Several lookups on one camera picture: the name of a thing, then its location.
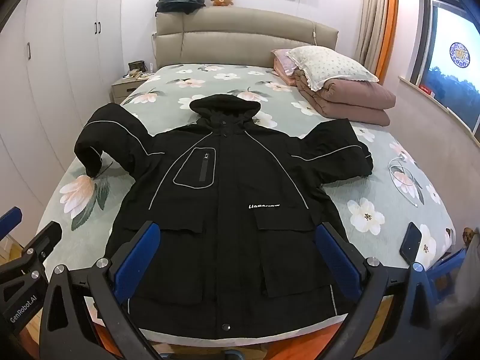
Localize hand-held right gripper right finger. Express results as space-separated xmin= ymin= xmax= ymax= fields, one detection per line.
xmin=314 ymin=222 xmax=456 ymax=360

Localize folded dark clothes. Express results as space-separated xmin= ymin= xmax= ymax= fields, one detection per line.
xmin=155 ymin=0 xmax=208 ymax=16

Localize beige and orange curtain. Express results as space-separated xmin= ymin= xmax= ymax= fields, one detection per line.
xmin=352 ymin=0 xmax=399 ymax=85

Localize beige nightstand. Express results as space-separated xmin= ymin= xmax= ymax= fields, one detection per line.
xmin=110 ymin=72 xmax=160 ymax=106

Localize folded pink quilt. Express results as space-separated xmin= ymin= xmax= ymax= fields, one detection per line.
xmin=294 ymin=69 xmax=397 ymax=127

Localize round blue window sticker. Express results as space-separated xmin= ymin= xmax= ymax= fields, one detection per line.
xmin=449 ymin=42 xmax=472 ymax=69

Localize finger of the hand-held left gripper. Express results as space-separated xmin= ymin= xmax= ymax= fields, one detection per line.
xmin=20 ymin=220 xmax=63 ymax=271
xmin=0 ymin=205 xmax=22 ymax=241

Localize white floral pillow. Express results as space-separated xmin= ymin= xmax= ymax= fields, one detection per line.
xmin=286 ymin=46 xmax=379 ymax=91

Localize blue plastic stool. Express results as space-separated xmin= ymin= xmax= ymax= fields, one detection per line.
xmin=427 ymin=247 xmax=469 ymax=308

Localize window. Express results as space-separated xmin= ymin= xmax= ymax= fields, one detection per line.
xmin=410 ymin=0 xmax=480 ymax=139

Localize black smartphone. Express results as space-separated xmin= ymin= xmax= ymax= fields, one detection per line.
xmin=398 ymin=222 xmax=423 ymax=266

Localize bed with floral sheet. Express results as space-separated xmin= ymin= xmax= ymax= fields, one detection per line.
xmin=35 ymin=64 xmax=456 ymax=346

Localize pink pillow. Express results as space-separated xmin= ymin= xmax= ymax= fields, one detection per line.
xmin=271 ymin=49 xmax=301 ymax=79

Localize black hooded jacket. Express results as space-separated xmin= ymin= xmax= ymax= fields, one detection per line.
xmin=74 ymin=95 xmax=374 ymax=342

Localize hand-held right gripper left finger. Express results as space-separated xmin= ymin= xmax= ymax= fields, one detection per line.
xmin=39 ymin=221 xmax=162 ymax=360

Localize white charging cable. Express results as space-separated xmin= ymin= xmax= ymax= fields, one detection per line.
xmin=388 ymin=154 xmax=418 ymax=208

